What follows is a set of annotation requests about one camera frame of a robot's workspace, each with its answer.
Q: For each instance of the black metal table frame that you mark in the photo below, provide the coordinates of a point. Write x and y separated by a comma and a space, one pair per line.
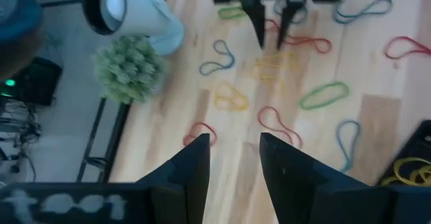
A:
116, 136

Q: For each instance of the green rubber band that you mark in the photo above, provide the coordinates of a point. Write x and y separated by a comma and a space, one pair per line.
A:
323, 103
224, 13

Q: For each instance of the black device with green light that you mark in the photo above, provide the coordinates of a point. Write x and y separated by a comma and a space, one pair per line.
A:
37, 82

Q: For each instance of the blue rubber band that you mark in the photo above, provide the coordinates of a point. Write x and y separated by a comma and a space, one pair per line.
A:
338, 140
362, 13
301, 17
215, 63

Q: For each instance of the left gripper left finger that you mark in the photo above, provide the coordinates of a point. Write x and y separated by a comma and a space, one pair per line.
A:
182, 190

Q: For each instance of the black slotted plastic basket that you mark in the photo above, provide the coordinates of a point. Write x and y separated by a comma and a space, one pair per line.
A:
417, 140

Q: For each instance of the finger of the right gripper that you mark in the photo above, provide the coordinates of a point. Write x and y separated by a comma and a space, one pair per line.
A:
289, 15
257, 19

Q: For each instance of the green plant in white pot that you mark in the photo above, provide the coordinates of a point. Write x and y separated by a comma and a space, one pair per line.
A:
128, 69

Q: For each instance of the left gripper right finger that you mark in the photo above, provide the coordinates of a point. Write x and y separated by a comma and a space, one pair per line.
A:
296, 190

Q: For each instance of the red rubber band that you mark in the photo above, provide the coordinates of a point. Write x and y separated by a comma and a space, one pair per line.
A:
296, 40
198, 123
409, 39
261, 119

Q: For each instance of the white spotlight lamp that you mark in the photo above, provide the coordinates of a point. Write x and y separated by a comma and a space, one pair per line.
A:
144, 15

